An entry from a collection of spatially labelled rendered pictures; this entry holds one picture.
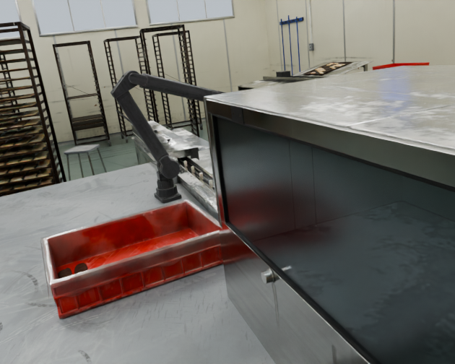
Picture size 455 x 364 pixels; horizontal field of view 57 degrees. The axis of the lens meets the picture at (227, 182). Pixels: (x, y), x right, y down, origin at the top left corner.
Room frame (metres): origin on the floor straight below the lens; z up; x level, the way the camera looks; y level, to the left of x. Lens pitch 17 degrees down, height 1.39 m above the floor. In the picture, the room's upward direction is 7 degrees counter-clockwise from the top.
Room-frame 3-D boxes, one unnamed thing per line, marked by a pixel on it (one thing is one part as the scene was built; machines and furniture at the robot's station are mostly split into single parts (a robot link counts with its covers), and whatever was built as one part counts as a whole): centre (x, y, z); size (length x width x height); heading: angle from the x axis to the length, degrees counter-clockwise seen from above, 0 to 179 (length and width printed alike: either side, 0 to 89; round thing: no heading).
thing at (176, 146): (2.75, 0.41, 0.89); 1.25 x 0.18 x 0.09; 18
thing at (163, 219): (1.12, 0.29, 0.87); 0.49 x 0.34 x 0.10; 114
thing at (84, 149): (5.06, 1.70, 0.23); 0.36 x 0.36 x 0.46; 80
